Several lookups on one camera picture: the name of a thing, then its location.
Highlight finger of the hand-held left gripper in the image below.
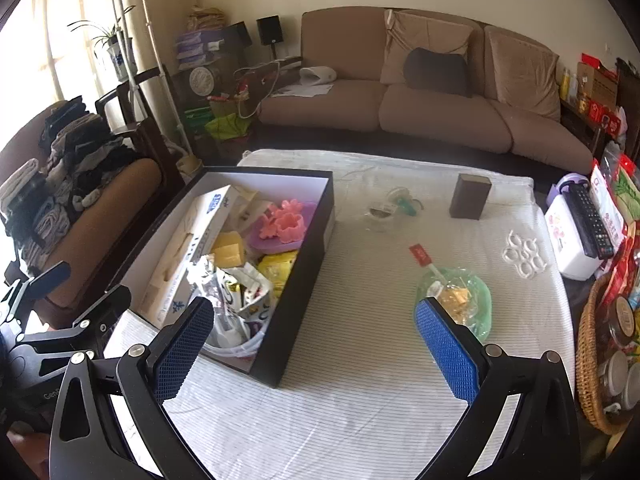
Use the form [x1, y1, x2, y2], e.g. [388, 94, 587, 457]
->
[15, 285, 133, 361]
[4, 260, 72, 312]

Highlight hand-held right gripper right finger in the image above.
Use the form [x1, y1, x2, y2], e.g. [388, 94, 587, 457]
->
[414, 296, 583, 480]

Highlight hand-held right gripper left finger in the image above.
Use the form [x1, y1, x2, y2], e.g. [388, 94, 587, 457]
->
[48, 296, 216, 480]

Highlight plastic bag of gold hooks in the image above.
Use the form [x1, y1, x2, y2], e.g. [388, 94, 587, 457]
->
[416, 266, 493, 345]

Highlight black cardboard storage box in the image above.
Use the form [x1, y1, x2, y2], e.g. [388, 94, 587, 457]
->
[104, 166, 335, 390]

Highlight white plastic ring holder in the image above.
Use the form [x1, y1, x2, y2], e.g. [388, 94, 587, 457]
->
[502, 230, 545, 278]

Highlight teal white hook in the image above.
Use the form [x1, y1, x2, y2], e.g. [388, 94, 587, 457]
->
[390, 187, 426, 217]

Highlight white striped padded desktop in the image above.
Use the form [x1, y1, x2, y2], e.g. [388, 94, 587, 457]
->
[102, 149, 578, 480]

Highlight silver foil bag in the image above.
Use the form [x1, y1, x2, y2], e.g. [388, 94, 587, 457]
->
[187, 255, 276, 331]

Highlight long white blue print box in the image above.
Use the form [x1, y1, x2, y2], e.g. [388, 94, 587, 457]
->
[142, 185, 246, 323]

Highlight yellow small box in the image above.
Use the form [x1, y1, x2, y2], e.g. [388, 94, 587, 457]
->
[210, 230, 248, 268]

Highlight brown armchair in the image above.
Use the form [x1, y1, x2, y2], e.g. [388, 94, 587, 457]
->
[0, 102, 163, 326]

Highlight yellow packet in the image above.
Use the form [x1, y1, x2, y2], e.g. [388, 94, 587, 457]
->
[257, 250, 301, 291]

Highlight pile of folded clothes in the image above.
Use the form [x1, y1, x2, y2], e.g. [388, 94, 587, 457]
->
[0, 95, 146, 276]

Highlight pink toy on purple plate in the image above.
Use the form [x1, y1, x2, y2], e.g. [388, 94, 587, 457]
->
[250, 202, 318, 256]

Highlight wicker basket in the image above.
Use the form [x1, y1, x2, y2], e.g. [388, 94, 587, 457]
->
[575, 272, 640, 436]

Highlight dark brown small box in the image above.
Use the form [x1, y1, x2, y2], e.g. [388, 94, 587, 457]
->
[449, 172, 493, 221]

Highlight beige small box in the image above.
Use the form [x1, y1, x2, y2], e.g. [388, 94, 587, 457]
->
[232, 185, 271, 231]

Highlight white flower print container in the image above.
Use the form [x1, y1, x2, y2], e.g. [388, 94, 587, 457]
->
[544, 192, 608, 281]

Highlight pink flower shaped mould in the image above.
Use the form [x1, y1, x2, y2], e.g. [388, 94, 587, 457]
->
[259, 199, 307, 246]

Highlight dark wooden chair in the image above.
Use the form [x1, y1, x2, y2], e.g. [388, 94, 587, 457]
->
[95, 65, 183, 191]

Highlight clear jar with white lid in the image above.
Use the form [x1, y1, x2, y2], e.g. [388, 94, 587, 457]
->
[597, 350, 628, 401]
[622, 362, 640, 411]

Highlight dark jar with gold lid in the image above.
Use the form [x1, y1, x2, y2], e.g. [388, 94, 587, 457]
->
[602, 296, 636, 348]

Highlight black remote control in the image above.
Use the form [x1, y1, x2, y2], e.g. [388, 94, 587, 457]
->
[570, 184, 616, 260]

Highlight red snack packet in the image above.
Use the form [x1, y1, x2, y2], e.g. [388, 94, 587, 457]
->
[612, 232, 640, 311]

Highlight purple plastic container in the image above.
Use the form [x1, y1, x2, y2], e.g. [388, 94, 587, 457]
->
[549, 172, 593, 206]

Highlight red white plastic bag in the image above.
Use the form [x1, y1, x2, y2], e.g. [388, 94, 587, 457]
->
[590, 157, 628, 241]

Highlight green shopping bag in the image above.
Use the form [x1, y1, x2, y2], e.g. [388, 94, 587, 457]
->
[204, 112, 253, 141]

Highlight cream curtain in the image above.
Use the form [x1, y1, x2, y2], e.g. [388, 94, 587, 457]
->
[0, 0, 166, 126]

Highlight potted green plant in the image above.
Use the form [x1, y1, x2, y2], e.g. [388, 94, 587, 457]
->
[67, 5, 136, 81]

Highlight brown sofa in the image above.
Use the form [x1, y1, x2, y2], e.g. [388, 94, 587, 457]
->
[252, 7, 596, 176]

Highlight round white fan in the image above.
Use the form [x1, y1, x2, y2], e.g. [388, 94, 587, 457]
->
[189, 66, 217, 95]

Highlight stack of purple tissue packs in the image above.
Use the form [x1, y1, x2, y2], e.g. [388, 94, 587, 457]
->
[175, 27, 226, 68]

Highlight dark grey lumbar pillow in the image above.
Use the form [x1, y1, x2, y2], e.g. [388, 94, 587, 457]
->
[404, 47, 473, 98]

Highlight sheets of paper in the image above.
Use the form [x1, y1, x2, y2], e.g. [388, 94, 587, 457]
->
[272, 82, 333, 98]

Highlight red gift box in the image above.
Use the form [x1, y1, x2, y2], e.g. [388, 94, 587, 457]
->
[585, 100, 626, 136]

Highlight tan sofa cushion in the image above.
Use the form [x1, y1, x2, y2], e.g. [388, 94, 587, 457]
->
[484, 25, 562, 121]
[380, 10, 476, 96]

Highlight yellow bottle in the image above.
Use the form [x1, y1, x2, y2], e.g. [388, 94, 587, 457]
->
[559, 66, 578, 101]

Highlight brown cardboard box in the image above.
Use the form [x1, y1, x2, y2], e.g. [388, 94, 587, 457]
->
[576, 62, 618, 111]

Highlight woven straw hat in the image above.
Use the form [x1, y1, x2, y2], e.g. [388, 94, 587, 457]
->
[187, 6, 223, 31]

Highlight black speaker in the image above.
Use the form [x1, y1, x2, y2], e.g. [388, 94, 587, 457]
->
[256, 15, 285, 46]

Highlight white coiled cable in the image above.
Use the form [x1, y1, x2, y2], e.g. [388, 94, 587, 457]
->
[207, 320, 263, 358]

